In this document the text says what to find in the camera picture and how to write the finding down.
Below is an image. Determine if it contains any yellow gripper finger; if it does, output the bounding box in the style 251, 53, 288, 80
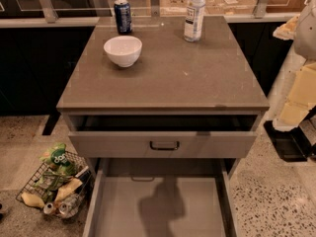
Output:
273, 101, 310, 131
287, 63, 316, 107

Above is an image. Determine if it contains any clear plastic water bottle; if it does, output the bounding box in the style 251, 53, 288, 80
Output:
184, 0, 205, 42

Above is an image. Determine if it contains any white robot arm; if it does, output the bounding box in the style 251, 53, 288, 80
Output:
269, 0, 316, 131

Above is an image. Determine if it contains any grey drawer cabinet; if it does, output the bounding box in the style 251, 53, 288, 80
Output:
57, 17, 269, 237

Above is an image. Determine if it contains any grey middle drawer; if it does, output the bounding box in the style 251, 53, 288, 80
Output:
82, 170, 239, 237

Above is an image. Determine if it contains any grey drawer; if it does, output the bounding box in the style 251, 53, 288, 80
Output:
82, 170, 239, 237
69, 115, 257, 158

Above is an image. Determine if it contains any grey top drawer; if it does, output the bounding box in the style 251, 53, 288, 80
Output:
69, 115, 257, 158

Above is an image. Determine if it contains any white ceramic bowl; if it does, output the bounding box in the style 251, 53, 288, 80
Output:
104, 36, 142, 67

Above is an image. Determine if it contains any blue soda can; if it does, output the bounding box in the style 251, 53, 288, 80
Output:
114, 0, 132, 35

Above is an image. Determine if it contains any yellow snack bag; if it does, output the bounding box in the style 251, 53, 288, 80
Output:
55, 178, 82, 201

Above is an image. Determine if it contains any green snack bag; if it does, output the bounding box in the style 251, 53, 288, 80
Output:
40, 143, 77, 176

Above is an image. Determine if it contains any silver can in basket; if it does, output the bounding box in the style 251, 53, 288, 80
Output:
58, 194, 83, 218

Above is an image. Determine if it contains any black wire basket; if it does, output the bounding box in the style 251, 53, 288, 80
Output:
16, 151, 93, 218

